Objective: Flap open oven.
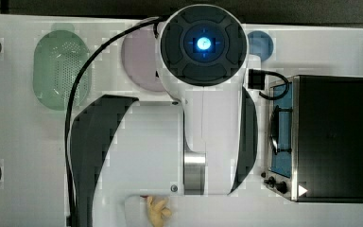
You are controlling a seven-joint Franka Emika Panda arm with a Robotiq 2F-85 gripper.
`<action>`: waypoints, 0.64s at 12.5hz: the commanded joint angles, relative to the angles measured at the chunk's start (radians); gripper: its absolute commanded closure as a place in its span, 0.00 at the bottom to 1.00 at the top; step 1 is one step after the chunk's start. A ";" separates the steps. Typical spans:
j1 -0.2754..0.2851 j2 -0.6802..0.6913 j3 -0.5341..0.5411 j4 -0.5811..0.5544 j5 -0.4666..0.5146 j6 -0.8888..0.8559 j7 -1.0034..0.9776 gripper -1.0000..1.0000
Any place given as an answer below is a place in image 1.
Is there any blue glass oven door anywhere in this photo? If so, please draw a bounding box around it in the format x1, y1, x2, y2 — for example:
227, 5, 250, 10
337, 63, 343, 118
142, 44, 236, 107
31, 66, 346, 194
269, 84, 293, 178

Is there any black toaster oven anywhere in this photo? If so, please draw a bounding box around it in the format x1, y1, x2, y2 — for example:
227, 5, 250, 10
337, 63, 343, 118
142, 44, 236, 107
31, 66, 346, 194
262, 75, 363, 203

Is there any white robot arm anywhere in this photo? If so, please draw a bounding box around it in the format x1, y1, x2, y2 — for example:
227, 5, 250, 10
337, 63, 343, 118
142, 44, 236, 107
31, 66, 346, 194
156, 4, 250, 196

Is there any lilac round plate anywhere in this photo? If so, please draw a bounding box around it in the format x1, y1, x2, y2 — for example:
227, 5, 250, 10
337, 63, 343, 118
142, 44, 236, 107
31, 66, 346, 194
121, 29, 164, 92

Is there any yellow plush toy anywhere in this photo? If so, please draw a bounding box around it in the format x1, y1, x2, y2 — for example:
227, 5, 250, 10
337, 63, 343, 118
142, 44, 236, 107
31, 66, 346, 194
147, 196, 172, 227

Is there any blue plastic cup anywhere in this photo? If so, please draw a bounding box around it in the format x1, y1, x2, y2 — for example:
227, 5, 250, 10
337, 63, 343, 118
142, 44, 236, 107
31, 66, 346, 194
248, 30, 274, 61

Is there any green perforated colander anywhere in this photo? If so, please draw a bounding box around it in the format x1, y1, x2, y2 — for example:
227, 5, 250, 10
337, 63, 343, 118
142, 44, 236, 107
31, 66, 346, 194
33, 23, 90, 111

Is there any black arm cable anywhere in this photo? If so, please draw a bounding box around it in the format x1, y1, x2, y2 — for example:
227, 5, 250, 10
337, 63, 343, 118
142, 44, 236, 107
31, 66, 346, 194
63, 16, 164, 227

